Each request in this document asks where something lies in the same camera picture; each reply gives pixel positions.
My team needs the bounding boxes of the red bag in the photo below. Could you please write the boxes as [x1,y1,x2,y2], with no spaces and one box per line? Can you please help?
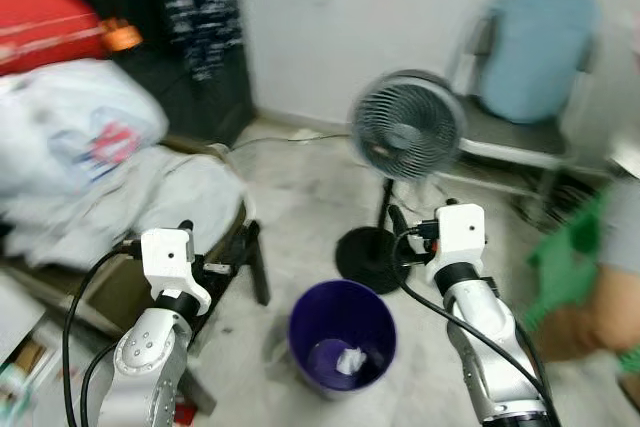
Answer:
[0,0,113,76]

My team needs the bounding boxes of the green cloth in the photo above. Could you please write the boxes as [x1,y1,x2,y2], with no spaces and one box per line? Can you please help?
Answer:
[525,187,613,333]

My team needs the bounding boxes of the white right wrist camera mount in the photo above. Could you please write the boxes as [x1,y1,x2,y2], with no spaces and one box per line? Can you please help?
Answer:
[425,204,488,285]

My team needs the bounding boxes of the blue chair cushion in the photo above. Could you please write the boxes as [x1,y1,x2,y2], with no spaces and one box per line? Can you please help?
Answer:
[480,0,601,126]

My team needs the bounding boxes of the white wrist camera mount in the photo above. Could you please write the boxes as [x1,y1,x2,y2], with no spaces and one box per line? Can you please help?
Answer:
[140,228,213,316]
[425,204,488,285]

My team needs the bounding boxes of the small red object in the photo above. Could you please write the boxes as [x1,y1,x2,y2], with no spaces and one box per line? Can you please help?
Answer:
[172,402,198,426]

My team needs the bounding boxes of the small orange object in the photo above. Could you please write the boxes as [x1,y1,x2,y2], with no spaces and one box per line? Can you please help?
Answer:
[100,17,144,54]

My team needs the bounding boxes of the cardboard box clutter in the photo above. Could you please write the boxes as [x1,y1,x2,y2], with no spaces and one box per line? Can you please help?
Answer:
[0,272,76,427]

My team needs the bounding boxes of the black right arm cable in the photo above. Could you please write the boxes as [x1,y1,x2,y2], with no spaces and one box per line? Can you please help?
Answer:
[392,225,553,427]

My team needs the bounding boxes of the grey standing fan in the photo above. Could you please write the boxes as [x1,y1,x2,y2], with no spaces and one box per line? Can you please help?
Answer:
[335,69,467,296]

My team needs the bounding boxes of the crumpled white paper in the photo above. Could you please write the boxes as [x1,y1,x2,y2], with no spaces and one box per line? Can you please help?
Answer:
[335,347,367,377]

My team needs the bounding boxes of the white framed chair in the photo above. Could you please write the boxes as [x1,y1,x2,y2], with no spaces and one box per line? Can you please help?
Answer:
[445,0,631,233]

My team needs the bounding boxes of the grey cloth heap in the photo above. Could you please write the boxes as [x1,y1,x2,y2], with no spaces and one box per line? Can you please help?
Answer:
[0,145,248,270]

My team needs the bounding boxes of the person in grey shorts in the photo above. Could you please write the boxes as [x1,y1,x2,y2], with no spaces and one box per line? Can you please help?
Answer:
[520,172,640,368]

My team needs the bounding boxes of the thin floor power cable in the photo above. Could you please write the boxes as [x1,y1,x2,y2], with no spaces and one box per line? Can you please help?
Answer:
[228,130,353,155]

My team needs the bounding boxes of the dark patterned hanging garment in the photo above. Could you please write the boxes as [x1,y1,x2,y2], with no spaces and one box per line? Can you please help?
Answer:
[152,0,246,83]

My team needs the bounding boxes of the dark wooden table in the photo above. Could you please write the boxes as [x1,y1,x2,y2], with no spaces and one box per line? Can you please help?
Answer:
[0,142,273,418]

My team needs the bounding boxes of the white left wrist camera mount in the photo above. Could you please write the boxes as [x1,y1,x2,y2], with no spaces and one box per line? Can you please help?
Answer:
[140,228,213,316]

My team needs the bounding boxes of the purple plastic waste bin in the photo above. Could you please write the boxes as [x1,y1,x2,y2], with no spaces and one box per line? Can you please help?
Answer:
[288,280,398,400]

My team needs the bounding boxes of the black cabinet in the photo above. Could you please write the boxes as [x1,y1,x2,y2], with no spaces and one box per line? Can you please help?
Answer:
[40,0,256,148]

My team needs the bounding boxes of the white printed plastic bag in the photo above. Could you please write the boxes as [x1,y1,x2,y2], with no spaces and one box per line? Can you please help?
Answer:
[0,59,169,198]

